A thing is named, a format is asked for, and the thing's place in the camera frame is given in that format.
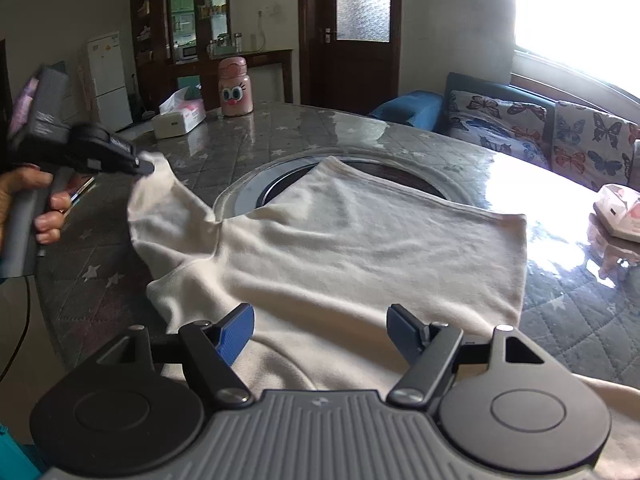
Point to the blue sofa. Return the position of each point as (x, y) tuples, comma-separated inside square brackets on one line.
[(415, 105)]

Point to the square butterfly print cushion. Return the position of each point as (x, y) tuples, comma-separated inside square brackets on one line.
[(595, 140)]

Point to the pink white tissue packet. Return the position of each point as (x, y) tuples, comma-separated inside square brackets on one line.
[(617, 210)]

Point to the dark wooden display cabinet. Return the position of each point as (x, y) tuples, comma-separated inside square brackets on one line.
[(150, 75)]

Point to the pink cartoon bottle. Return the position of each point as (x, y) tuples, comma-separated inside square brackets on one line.
[(236, 90)]

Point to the cream shirt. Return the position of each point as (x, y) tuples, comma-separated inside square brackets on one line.
[(350, 235)]

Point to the window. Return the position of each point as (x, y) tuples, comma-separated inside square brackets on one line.
[(575, 10)]

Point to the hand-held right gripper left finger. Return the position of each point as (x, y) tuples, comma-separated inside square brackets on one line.
[(235, 332)]

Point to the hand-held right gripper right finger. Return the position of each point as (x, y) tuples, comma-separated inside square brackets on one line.
[(402, 332)]

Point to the dark wooden door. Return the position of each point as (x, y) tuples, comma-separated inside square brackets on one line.
[(350, 75)]

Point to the round black built-in hotplate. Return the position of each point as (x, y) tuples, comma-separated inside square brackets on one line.
[(410, 180)]

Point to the white fridge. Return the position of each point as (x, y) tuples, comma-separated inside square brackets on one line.
[(107, 85)]

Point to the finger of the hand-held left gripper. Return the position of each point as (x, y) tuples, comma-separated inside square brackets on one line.
[(130, 162)]

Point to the person's left hand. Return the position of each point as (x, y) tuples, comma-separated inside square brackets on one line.
[(50, 217)]

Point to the white pink tissue box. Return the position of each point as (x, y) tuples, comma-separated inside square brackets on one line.
[(172, 122)]

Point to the teal cloth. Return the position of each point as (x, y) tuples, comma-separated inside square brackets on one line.
[(15, 452)]

